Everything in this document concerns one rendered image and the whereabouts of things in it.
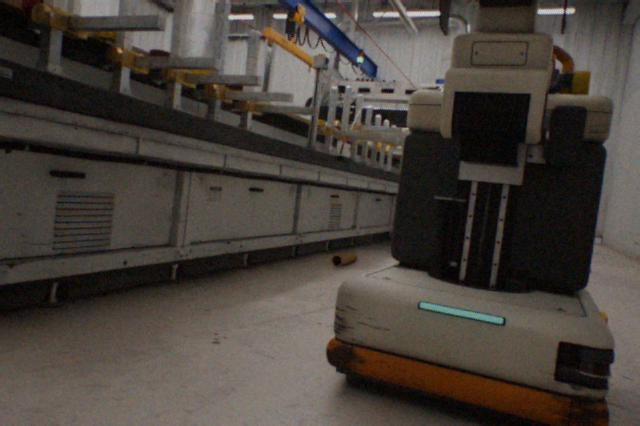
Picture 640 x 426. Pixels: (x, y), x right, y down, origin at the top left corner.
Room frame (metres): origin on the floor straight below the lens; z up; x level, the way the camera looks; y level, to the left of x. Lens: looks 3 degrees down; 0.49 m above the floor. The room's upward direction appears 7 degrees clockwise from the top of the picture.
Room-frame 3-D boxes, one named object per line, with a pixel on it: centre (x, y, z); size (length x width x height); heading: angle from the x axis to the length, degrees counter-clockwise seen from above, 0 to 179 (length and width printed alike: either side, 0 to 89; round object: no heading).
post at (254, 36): (2.28, 0.35, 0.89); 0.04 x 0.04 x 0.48; 68
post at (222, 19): (2.05, 0.44, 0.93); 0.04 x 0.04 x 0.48; 68
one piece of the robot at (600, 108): (1.54, -0.51, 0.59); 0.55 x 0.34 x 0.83; 66
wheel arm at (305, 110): (2.29, 0.25, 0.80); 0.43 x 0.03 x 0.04; 68
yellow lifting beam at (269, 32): (8.45, 0.68, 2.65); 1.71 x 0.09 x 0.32; 158
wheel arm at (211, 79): (1.82, 0.44, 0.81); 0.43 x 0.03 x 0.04; 68
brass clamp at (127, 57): (1.61, 0.62, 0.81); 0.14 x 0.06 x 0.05; 158
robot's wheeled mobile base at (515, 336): (1.45, -0.48, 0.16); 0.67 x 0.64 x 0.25; 156
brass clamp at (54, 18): (1.38, 0.72, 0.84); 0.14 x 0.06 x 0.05; 158
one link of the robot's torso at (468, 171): (1.28, -0.47, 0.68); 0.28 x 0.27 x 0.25; 66
